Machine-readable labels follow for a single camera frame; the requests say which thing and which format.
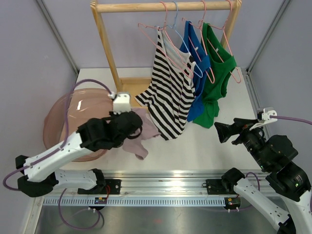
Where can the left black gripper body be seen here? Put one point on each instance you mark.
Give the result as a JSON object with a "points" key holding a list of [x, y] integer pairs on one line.
{"points": [[118, 143]]}

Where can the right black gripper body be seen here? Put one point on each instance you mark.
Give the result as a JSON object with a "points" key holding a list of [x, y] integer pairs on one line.
{"points": [[246, 136]]}

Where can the pink tank top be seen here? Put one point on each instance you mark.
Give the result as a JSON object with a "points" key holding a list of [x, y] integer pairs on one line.
{"points": [[149, 130]]}

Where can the black white striped tank top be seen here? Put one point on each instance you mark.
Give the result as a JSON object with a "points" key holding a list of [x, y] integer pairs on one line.
{"points": [[169, 95]]}

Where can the green tank top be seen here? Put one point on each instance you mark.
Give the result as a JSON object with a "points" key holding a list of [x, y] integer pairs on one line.
{"points": [[222, 64]]}

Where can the blue tank top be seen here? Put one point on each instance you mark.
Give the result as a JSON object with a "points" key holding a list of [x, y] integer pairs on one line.
{"points": [[192, 44]]}

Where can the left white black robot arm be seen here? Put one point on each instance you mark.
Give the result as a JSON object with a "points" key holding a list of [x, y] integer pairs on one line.
{"points": [[42, 173]]}

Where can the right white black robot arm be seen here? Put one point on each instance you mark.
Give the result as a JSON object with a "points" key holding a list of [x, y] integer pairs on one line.
{"points": [[275, 157]]}

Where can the pink translucent plastic basket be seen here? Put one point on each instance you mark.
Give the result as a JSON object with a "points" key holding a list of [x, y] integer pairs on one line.
{"points": [[84, 104]]}

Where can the wooden clothes rack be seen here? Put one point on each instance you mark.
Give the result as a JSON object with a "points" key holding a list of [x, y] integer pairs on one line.
{"points": [[134, 85]]}

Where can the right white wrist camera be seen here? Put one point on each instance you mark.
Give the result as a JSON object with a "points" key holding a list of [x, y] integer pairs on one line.
{"points": [[265, 116]]}

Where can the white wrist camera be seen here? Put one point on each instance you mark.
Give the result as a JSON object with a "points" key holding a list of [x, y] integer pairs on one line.
{"points": [[121, 102], [265, 116]]}

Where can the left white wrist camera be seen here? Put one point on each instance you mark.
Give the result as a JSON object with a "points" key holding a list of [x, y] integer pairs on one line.
{"points": [[121, 102]]}

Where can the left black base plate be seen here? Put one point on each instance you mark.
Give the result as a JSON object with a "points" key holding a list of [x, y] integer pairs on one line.
{"points": [[112, 186]]}

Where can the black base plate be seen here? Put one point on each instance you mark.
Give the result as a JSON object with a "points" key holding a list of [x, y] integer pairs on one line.
{"points": [[112, 186], [214, 187]]}

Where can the aluminium mounting rail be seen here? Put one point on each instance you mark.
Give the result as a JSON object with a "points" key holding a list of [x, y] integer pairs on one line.
{"points": [[158, 180]]}

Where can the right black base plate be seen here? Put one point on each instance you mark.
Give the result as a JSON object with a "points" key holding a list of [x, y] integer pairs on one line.
{"points": [[214, 187]]}

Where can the white slotted cable duct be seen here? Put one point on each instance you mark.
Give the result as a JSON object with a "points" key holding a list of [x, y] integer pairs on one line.
{"points": [[136, 201]]}

